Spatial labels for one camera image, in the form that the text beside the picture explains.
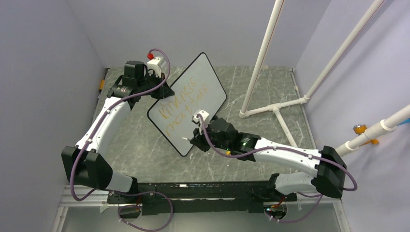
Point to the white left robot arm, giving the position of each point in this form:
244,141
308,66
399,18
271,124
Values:
84,163

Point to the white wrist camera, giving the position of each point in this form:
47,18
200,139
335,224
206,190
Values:
156,64
201,115

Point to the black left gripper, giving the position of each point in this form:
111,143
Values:
163,92

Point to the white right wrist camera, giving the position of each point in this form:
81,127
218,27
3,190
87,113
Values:
201,115

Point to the black framed whiteboard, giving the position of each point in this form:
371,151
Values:
198,87

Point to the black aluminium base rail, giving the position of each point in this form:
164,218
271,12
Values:
195,197

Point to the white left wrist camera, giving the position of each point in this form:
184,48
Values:
156,64

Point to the yellow handled tool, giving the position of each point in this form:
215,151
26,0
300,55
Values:
101,86

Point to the white pvc pipe frame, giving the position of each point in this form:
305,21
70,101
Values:
383,127

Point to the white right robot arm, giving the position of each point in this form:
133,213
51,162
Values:
322,170

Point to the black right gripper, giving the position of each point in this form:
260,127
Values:
198,140

